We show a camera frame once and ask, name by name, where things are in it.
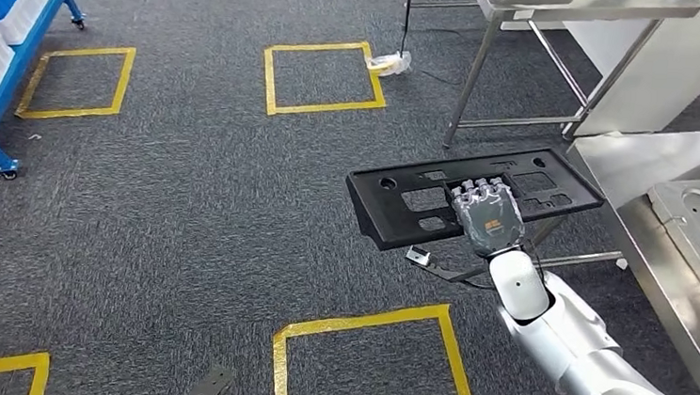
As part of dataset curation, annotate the clear plastic bag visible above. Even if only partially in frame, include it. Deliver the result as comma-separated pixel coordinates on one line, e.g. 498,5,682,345
363,47,414,81

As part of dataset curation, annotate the stamped grey metal panel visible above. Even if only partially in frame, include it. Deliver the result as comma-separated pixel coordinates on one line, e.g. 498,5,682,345
637,168,700,325

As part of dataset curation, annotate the black robot foot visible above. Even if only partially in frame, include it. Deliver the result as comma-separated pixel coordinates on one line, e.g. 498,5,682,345
178,362,236,395

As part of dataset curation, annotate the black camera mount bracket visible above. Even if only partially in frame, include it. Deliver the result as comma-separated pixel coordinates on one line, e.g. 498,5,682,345
408,257,498,291

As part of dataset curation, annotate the thin black pole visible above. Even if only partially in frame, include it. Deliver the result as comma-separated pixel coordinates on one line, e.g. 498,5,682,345
397,0,416,57

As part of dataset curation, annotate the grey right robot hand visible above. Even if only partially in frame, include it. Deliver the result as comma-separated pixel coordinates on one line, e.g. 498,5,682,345
444,172,531,263

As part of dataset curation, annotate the stainless steel table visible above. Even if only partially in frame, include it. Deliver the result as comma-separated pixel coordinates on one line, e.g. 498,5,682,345
394,0,700,168

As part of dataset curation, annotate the white panel board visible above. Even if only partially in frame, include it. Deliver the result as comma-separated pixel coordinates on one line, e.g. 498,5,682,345
554,0,700,149

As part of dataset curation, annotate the black plastic frame part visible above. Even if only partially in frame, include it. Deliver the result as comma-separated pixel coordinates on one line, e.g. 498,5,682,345
340,132,611,269

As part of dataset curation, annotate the stainless steel workbench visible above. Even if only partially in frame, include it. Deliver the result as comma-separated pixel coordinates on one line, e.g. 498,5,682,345
516,110,700,395

